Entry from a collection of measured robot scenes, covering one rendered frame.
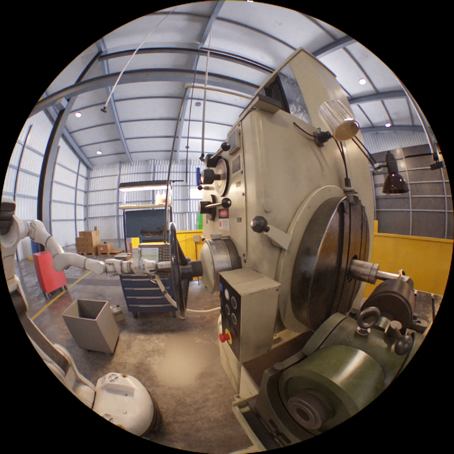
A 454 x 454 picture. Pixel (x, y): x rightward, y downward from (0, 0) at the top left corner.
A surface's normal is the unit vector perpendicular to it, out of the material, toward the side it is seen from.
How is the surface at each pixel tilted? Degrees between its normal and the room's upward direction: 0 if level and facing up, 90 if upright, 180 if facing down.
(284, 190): 90
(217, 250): 42
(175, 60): 169
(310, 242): 62
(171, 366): 0
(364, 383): 24
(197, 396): 0
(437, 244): 90
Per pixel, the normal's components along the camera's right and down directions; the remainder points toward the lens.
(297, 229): 0.35, 0.05
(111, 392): -0.03, -1.00
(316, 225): -0.74, -0.59
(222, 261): 0.31, -0.38
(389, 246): -0.94, 0.05
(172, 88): 0.10, 0.99
